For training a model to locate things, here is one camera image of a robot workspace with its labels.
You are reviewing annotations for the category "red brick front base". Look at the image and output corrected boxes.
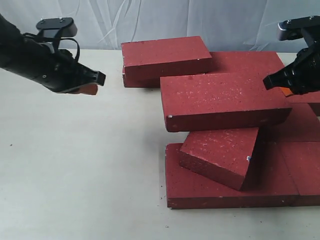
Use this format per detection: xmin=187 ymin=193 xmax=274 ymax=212
xmin=165 ymin=143 xmax=299 ymax=210

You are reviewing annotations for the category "red brick under back top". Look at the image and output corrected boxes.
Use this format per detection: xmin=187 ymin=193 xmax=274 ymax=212
xmin=122 ymin=64 xmax=210 ymax=88

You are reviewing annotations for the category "red brick front right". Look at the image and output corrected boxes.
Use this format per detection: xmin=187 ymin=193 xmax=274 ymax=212
xmin=279 ymin=141 xmax=320 ymax=207

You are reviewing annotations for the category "red brick middle right base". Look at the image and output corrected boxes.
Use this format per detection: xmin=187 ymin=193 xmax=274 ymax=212
xmin=257 ymin=103 xmax=320 ymax=143

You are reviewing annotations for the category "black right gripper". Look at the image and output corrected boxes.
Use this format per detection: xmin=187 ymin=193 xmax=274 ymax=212
xmin=262 ymin=46 xmax=320 ymax=97

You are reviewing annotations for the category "red brick base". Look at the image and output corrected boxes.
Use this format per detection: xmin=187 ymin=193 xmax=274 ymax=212
xmin=257 ymin=103 xmax=320 ymax=143
xmin=165 ymin=143 xmax=299 ymax=210

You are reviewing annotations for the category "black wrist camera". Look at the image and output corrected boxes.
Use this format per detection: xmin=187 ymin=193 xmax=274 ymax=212
xmin=277 ymin=15 xmax=320 ymax=47
xmin=36 ymin=17 xmax=78 ymax=52

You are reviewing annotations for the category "red brick large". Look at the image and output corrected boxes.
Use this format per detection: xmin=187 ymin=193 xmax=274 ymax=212
xmin=160 ymin=73 xmax=292 ymax=133

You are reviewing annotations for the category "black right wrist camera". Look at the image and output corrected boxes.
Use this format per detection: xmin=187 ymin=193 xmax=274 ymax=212
xmin=277 ymin=15 xmax=320 ymax=47

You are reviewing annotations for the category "white wrinkled backdrop cloth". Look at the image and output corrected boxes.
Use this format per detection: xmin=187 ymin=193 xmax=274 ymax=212
xmin=0 ymin=0 xmax=320 ymax=53

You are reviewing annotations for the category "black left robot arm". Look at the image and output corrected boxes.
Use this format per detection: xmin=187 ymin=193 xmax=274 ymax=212
xmin=0 ymin=16 xmax=106 ymax=95

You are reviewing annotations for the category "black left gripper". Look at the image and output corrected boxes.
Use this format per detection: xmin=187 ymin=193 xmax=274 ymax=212
xmin=4 ymin=41 xmax=106 ymax=96

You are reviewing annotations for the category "red brick far right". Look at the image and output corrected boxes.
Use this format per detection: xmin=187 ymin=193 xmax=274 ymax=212
xmin=286 ymin=91 xmax=320 ymax=117

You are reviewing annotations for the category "red brick back right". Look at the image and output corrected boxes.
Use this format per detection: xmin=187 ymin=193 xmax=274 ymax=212
xmin=210 ymin=51 xmax=285 ymax=75

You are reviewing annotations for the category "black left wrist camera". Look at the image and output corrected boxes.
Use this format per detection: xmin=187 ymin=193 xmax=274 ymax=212
xmin=36 ymin=17 xmax=78 ymax=52

